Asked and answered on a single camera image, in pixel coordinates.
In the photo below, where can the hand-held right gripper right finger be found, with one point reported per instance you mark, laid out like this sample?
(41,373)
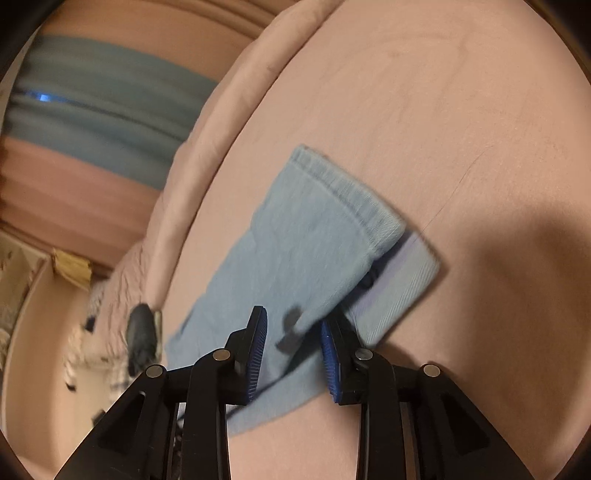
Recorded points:
(330,360)

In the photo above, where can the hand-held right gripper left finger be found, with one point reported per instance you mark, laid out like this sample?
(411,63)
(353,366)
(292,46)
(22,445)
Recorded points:
(256,350)

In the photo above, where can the light blue denim pants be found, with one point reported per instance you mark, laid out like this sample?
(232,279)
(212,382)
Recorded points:
(300,240)

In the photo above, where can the dark grey towel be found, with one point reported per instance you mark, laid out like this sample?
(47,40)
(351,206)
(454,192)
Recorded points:
(141,334)

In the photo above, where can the tan cardboard box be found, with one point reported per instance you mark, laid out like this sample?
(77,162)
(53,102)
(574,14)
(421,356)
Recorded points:
(71,267)

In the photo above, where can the pink duvet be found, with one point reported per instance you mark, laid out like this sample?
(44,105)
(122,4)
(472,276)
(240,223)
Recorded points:
(212,138)

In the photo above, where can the pink curtain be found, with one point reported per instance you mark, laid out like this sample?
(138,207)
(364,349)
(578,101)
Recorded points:
(69,198)

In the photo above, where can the pink bed sheet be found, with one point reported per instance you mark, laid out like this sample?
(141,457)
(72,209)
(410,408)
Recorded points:
(415,115)

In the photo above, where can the blue-grey curtain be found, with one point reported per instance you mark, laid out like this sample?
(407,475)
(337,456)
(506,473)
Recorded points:
(92,134)

